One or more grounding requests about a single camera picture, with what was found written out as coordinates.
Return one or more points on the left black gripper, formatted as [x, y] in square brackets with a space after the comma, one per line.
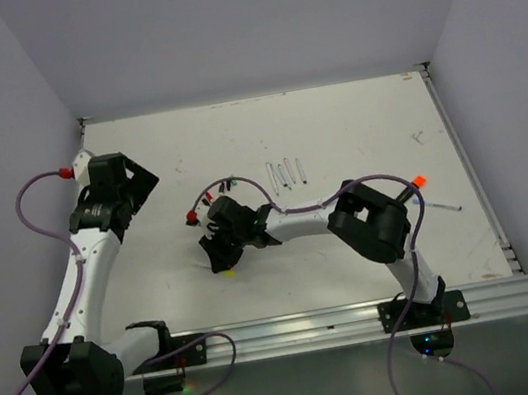
[141, 183]

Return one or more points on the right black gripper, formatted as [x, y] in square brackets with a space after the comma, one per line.
[220, 259]

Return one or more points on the yellow capped white pen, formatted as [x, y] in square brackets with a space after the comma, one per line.
[230, 273]

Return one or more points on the green capped white pen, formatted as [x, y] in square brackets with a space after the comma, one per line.
[272, 178]

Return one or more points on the blue capped white pen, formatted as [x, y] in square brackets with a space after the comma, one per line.
[440, 206]

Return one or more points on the orange capped black highlighter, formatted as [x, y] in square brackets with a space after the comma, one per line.
[409, 191]

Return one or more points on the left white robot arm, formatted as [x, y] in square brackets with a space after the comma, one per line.
[70, 359]

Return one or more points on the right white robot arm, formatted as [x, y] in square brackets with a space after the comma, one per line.
[374, 225]

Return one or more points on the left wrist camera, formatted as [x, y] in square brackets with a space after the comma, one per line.
[80, 166]

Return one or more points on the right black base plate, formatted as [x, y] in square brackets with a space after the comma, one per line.
[451, 308]

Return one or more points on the aluminium mounting rail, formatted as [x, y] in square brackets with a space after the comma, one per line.
[348, 325]

